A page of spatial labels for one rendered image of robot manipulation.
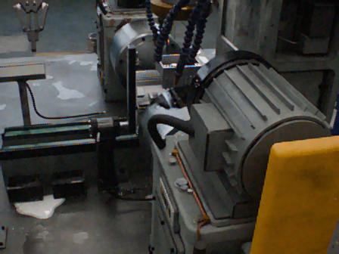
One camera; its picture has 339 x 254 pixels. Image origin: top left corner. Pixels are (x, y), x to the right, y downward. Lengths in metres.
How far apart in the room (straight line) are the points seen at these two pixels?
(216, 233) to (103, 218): 0.59
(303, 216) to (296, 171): 0.09
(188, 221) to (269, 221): 0.15
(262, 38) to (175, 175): 0.54
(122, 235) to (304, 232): 0.64
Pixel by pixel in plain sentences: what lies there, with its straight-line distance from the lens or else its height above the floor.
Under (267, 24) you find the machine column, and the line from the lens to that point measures 1.19.
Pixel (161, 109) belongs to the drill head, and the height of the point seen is 1.14.
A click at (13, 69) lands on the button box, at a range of 1.52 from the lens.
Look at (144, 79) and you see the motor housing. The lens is 1.30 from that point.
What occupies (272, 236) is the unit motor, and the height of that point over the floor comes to 1.21.
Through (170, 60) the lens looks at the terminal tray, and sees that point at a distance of 1.37.
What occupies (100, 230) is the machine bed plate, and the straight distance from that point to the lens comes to 1.21.
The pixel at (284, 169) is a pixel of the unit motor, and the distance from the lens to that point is 0.56.
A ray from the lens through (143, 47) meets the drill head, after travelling 1.51.
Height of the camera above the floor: 1.64
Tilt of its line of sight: 30 degrees down
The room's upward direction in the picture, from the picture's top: 3 degrees clockwise
